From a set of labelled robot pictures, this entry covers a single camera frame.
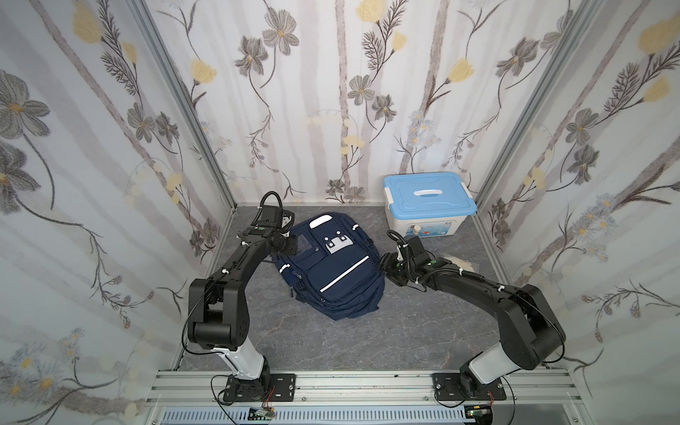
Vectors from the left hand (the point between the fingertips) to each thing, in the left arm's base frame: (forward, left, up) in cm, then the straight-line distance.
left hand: (294, 242), depth 92 cm
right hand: (-9, -30, -1) cm, 31 cm away
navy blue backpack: (-5, -14, -9) cm, 18 cm away
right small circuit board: (-50, -54, -13) cm, 75 cm away
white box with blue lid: (+13, -49, +5) cm, 51 cm away
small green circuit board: (-49, +6, -12) cm, 50 cm away
